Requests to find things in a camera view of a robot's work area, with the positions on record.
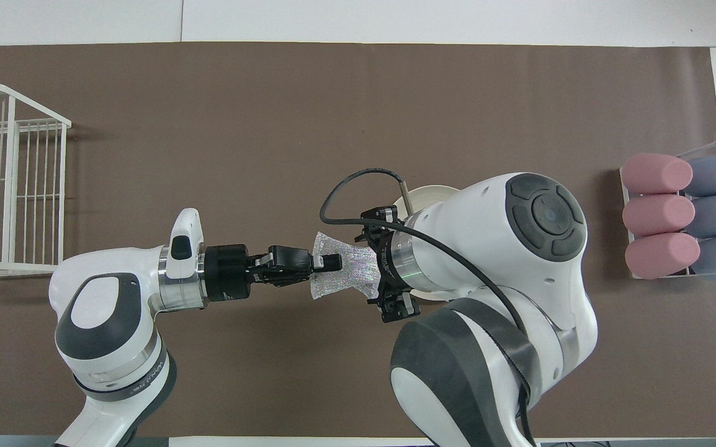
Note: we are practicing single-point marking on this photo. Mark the cream round plate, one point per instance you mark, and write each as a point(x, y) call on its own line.
point(429, 195)

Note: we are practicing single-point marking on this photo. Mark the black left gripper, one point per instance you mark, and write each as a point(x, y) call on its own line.
point(228, 273)

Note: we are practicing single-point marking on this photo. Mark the pink plastic cup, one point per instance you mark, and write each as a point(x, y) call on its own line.
point(659, 215)
point(662, 256)
point(656, 174)

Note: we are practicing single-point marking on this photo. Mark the brown table mat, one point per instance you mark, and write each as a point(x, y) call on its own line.
point(271, 124)

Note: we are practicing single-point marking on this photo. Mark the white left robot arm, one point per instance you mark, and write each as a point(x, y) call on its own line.
point(110, 335)

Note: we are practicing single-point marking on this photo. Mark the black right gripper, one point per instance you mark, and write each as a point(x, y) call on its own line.
point(386, 267)

